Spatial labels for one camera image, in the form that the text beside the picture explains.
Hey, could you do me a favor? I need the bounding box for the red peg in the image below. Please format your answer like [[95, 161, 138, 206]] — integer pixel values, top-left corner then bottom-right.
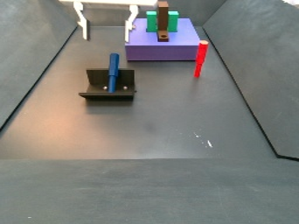
[[193, 40, 209, 78]]

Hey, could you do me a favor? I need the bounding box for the purple base block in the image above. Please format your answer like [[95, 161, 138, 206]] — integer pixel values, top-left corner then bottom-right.
[[125, 18, 200, 61]]

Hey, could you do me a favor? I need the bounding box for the green block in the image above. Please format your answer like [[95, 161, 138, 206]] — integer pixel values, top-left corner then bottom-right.
[[145, 10, 180, 32]]

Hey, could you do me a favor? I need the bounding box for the black angle fixture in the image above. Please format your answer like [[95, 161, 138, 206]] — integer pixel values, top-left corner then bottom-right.
[[78, 69, 136, 101]]

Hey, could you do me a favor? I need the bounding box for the blue peg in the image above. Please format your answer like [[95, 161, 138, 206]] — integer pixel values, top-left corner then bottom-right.
[[107, 53, 118, 93]]

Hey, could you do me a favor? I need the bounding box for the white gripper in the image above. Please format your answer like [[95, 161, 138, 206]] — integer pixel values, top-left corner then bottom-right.
[[58, 0, 157, 43]]

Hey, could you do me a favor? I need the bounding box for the brown L-shaped bracket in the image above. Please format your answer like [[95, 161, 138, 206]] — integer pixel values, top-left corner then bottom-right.
[[157, 1, 169, 42]]

